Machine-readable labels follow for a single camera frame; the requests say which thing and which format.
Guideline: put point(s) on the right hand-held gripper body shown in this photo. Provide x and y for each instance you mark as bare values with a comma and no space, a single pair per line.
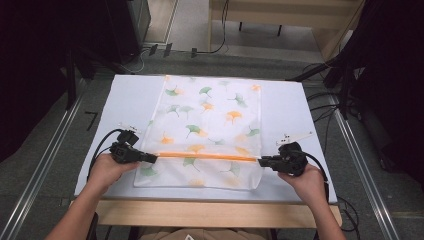
290,158

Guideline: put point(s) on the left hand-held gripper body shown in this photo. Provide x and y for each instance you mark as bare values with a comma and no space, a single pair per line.
125,150

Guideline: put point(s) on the white leaf print pillowcase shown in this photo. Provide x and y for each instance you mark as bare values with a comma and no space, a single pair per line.
203,133

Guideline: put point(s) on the person's left hand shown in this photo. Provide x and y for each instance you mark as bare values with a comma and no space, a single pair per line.
106,170

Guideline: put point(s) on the person's right hand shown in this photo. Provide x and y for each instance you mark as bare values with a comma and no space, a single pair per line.
308,185

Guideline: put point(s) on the black curtain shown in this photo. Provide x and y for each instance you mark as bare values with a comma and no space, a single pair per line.
390,76
43,60

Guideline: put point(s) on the light wooden bench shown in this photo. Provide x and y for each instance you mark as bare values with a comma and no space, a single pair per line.
276,20

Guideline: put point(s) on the metal floor rail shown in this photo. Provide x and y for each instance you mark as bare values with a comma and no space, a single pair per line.
366,173
36,173

